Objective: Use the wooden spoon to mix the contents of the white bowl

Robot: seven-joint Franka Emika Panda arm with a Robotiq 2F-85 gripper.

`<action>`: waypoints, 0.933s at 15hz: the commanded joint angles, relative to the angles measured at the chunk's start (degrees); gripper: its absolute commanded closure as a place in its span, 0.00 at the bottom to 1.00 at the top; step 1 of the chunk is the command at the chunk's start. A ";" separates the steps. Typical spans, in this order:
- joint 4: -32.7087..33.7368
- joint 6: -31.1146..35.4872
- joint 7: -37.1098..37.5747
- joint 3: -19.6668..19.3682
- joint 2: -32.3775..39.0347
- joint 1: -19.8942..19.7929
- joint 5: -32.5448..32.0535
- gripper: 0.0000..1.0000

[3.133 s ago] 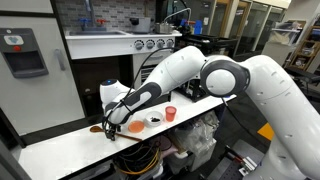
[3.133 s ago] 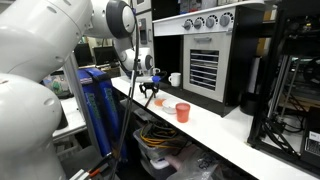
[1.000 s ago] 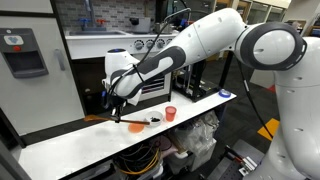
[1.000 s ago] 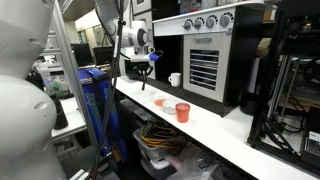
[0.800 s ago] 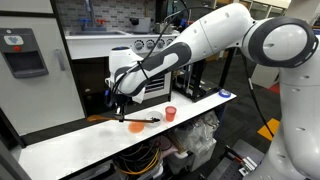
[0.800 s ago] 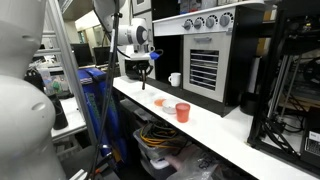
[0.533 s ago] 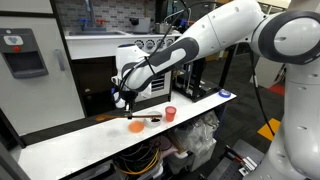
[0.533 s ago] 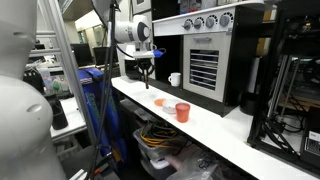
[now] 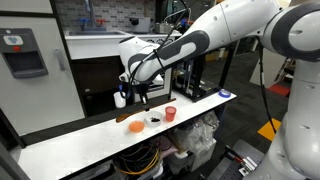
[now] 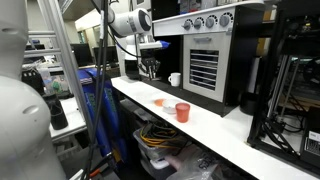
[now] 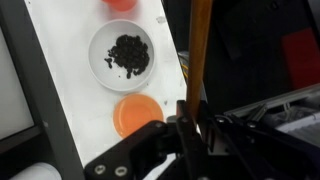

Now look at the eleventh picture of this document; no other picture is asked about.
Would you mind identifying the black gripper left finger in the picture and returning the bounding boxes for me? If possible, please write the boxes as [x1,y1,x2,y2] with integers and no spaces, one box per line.
[83,99,210,180]

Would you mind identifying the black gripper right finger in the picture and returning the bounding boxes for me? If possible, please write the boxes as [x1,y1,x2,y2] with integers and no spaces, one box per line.
[199,102,320,180]

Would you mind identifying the white bowl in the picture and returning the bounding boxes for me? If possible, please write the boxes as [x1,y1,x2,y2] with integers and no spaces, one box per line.
[87,18,156,93]

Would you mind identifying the wooden spoon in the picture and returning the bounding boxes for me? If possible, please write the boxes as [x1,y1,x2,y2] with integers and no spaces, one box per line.
[185,0,214,118]

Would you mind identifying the orange plastic plate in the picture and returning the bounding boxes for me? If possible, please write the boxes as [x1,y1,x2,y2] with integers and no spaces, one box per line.
[112,92,165,140]

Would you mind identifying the black beans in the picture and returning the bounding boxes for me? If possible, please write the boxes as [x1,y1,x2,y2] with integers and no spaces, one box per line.
[103,33,151,80]

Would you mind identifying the white mug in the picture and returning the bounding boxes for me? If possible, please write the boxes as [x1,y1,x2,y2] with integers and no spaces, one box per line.
[9,161,63,180]

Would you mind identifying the translucent orange plastic cup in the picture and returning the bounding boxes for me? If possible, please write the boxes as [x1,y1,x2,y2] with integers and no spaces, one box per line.
[101,0,139,13]

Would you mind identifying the yellow and black cable bundle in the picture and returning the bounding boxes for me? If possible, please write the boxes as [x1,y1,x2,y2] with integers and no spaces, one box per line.
[180,62,190,80]

